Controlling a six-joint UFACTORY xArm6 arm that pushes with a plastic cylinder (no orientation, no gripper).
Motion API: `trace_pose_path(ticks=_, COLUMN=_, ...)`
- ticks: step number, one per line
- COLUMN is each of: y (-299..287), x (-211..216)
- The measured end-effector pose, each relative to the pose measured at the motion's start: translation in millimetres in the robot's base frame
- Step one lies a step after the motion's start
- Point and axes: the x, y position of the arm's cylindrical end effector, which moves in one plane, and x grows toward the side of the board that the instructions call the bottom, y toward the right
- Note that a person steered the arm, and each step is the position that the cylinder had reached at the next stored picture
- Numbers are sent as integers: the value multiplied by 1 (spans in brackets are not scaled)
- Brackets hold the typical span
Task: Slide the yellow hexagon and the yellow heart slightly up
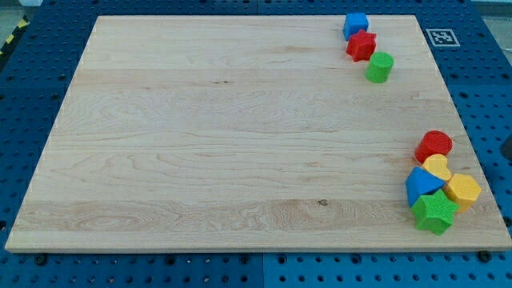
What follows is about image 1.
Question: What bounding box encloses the yellow heart block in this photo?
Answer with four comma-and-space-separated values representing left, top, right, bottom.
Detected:
422, 154, 452, 182

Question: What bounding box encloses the red star block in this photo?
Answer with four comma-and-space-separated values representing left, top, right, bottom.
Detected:
346, 30, 377, 62

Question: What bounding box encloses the blue triangle block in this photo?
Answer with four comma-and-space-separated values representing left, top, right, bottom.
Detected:
405, 166, 445, 207

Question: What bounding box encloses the yellow hexagon block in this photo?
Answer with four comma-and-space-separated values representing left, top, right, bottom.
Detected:
442, 174, 482, 213

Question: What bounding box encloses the red cylinder block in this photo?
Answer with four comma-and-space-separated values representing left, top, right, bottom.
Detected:
414, 130, 453, 163

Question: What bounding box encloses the black object at right edge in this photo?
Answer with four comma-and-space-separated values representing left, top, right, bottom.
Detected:
499, 135, 512, 162

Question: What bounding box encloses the wooden board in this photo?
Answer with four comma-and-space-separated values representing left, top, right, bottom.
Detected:
6, 15, 511, 254

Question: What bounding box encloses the green star block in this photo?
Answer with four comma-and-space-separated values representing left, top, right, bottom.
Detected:
410, 190, 459, 235

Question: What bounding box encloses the white fiducial marker tag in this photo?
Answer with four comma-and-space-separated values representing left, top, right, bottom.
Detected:
426, 28, 460, 47

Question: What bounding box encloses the green cylinder block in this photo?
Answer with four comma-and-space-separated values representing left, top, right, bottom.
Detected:
365, 52, 394, 83

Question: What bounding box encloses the blue cube block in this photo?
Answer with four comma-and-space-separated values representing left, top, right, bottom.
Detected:
342, 12, 369, 41

